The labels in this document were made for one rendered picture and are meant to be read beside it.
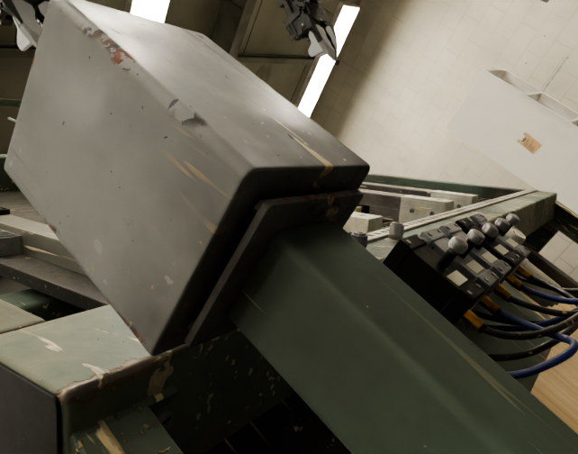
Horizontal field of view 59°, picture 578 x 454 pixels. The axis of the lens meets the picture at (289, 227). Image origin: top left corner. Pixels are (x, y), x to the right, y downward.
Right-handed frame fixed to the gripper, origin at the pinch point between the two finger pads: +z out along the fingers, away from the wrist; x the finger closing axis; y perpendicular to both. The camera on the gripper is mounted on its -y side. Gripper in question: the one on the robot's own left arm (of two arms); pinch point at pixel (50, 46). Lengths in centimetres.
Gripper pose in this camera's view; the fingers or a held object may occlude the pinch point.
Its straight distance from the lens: 87.7
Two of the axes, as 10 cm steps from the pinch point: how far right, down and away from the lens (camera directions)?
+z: 4.2, 9.0, -0.8
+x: -6.5, 2.4, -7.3
